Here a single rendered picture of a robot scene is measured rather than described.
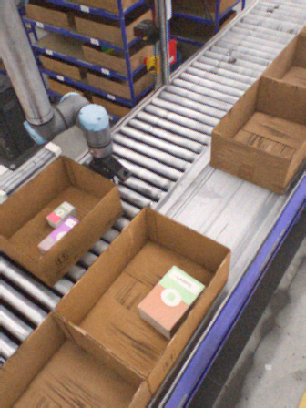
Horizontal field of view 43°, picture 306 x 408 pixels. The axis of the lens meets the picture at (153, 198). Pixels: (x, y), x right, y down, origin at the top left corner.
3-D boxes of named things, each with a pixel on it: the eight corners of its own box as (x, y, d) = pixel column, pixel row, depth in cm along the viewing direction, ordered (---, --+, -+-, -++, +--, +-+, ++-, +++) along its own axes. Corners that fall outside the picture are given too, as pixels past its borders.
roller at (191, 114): (154, 102, 207) (154, 94, 203) (243, 134, 185) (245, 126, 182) (148, 107, 205) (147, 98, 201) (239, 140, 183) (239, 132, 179)
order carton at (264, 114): (254, 109, 168) (260, 75, 155) (322, 132, 156) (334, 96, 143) (209, 166, 149) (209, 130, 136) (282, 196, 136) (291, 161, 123)
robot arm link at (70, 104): (49, 99, 136) (66, 117, 129) (77, 85, 140) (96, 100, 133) (57, 120, 143) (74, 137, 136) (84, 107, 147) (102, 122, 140)
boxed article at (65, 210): (49, 224, 152) (45, 217, 148) (68, 208, 157) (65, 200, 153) (58, 230, 149) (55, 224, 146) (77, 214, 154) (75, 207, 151)
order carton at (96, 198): (72, 183, 166) (62, 154, 153) (125, 213, 153) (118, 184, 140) (-2, 247, 147) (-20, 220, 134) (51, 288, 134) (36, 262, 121)
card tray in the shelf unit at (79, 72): (43, 66, 308) (39, 55, 301) (69, 48, 324) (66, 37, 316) (81, 80, 292) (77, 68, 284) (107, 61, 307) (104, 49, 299)
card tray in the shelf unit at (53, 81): (49, 88, 324) (46, 77, 316) (75, 70, 338) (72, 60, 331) (85, 103, 306) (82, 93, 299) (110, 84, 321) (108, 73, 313)
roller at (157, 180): (96, 145, 181) (90, 151, 178) (193, 188, 159) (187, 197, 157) (99, 152, 185) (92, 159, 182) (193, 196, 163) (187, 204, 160)
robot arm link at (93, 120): (96, 98, 132) (112, 112, 127) (102, 127, 142) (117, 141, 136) (72, 110, 129) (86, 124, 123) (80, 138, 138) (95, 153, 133)
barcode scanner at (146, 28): (132, 46, 188) (131, 24, 181) (147, 39, 195) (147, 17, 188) (143, 50, 185) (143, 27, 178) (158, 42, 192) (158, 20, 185)
